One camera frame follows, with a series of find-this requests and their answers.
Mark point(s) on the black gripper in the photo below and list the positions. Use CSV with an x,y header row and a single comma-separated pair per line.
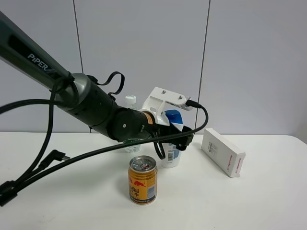
x,y
168,134

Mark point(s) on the white cardboard box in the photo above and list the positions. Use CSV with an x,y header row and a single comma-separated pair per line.
x,y
224,153

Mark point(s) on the gold red bull can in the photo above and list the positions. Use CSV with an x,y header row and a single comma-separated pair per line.
x,y
142,176

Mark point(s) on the dark green robot arm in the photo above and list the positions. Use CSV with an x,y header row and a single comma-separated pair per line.
x,y
80,96

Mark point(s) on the white shampoo bottle blue cap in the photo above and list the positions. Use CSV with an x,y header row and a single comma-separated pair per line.
x,y
172,155

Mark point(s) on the clear water bottle green label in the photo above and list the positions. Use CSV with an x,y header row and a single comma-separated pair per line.
x,y
131,104

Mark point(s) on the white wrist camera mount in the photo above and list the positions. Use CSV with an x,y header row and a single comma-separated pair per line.
x,y
156,101

